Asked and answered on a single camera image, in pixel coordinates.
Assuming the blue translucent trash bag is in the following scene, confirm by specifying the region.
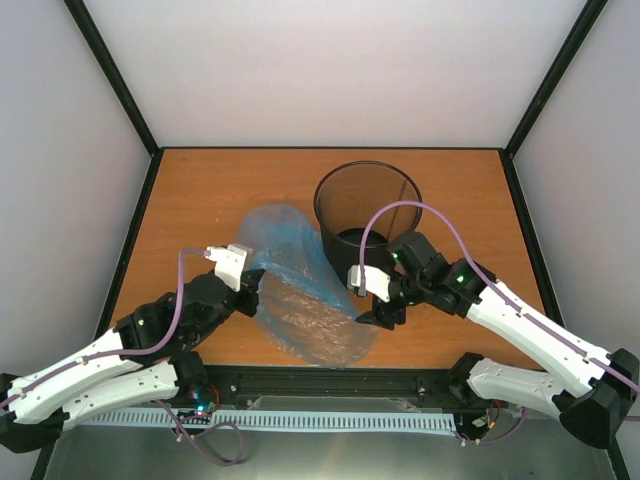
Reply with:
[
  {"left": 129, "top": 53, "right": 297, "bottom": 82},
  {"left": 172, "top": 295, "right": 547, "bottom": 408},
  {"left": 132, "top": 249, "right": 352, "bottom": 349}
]
[{"left": 236, "top": 204, "right": 377, "bottom": 368}]

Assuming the black mesh trash bin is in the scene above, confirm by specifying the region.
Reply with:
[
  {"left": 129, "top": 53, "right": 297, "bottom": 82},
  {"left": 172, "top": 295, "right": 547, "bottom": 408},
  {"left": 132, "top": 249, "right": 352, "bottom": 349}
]
[{"left": 313, "top": 161, "right": 422, "bottom": 284}]

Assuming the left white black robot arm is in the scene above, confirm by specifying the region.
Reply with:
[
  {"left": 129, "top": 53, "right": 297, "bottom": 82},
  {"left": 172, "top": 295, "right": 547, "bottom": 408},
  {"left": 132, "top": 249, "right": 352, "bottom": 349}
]
[{"left": 1, "top": 269, "right": 264, "bottom": 453}]

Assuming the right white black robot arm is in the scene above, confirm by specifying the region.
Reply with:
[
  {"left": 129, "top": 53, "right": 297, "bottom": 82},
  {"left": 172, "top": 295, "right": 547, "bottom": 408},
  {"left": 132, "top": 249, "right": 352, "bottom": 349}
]
[{"left": 347, "top": 232, "right": 639, "bottom": 449}]

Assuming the small green-lit circuit board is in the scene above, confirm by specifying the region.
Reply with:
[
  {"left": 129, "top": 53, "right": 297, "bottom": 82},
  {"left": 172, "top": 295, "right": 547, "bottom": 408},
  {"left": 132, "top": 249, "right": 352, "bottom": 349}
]
[{"left": 193, "top": 390, "right": 221, "bottom": 416}]

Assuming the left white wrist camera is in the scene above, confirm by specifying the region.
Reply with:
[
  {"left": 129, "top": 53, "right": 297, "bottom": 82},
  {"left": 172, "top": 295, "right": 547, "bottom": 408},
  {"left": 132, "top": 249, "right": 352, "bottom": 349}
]
[{"left": 204, "top": 244, "right": 252, "bottom": 292}]

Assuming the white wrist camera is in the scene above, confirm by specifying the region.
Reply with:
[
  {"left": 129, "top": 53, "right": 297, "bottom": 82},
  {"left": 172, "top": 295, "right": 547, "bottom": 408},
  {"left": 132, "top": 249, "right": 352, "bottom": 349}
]
[
  {"left": 204, "top": 244, "right": 252, "bottom": 292},
  {"left": 347, "top": 265, "right": 391, "bottom": 303}
]

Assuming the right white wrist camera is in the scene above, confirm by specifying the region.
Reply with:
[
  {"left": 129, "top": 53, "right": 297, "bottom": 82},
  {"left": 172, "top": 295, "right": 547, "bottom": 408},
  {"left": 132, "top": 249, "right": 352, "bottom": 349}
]
[{"left": 347, "top": 265, "right": 391, "bottom": 303}]

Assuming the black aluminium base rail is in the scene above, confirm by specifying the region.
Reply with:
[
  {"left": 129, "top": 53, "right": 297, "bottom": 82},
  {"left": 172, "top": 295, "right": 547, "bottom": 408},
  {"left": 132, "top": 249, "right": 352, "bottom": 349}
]
[{"left": 205, "top": 365, "right": 450, "bottom": 403}]

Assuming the light blue slotted cable duct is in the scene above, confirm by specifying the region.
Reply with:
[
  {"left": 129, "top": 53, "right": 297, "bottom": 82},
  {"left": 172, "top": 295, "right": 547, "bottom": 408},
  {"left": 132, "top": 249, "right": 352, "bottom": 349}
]
[{"left": 81, "top": 407, "right": 457, "bottom": 436}]

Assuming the left black frame post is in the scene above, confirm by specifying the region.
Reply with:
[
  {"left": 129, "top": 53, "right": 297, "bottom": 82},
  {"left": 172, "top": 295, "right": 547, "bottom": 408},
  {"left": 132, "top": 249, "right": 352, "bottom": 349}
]
[{"left": 63, "top": 0, "right": 164, "bottom": 156}]

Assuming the black frame post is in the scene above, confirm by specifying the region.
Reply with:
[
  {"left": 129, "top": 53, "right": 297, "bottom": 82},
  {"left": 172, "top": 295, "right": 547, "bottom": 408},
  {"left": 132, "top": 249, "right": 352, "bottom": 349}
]
[
  {"left": 503, "top": 0, "right": 610, "bottom": 156},
  {"left": 63, "top": 0, "right": 164, "bottom": 156}
]

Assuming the right black frame post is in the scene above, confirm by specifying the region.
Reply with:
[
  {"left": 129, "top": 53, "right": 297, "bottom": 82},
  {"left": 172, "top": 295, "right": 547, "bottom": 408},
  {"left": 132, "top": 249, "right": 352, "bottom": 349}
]
[{"left": 503, "top": 0, "right": 610, "bottom": 156}]

